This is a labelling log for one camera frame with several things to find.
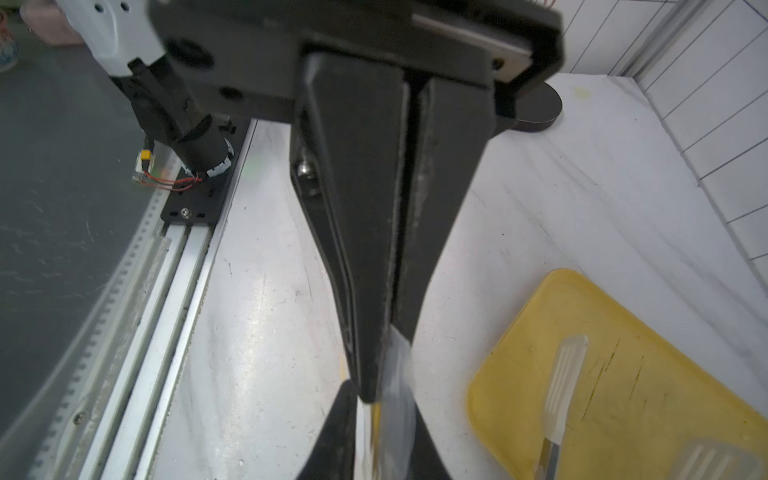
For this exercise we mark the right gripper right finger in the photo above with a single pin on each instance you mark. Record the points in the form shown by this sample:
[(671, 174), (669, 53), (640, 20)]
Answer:
[(425, 461)]

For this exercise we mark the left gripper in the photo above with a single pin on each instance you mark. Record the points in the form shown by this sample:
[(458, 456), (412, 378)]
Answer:
[(243, 58)]

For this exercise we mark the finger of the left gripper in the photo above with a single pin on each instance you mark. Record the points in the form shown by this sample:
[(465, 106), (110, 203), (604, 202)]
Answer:
[(454, 123)]

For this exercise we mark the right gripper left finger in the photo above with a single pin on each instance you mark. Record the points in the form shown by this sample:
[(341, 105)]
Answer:
[(333, 454)]

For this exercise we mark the clear resealable zip bag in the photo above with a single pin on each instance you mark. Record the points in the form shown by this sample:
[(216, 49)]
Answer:
[(386, 428)]

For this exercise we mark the white slotted kitchen tongs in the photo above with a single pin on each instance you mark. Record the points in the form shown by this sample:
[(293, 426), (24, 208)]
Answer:
[(655, 415)]

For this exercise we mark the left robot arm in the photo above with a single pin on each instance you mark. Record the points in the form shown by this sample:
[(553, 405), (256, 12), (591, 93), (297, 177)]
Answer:
[(122, 40)]

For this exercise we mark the dark oval rack base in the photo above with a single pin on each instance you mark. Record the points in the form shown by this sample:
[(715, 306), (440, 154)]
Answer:
[(538, 109)]

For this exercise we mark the yellow plastic tray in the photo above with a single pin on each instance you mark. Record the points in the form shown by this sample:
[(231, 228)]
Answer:
[(504, 399)]

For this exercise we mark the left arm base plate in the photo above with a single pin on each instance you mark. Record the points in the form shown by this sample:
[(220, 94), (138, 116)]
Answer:
[(200, 200)]

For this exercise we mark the aluminium mounting rail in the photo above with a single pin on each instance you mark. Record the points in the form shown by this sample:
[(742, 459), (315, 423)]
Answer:
[(100, 412)]

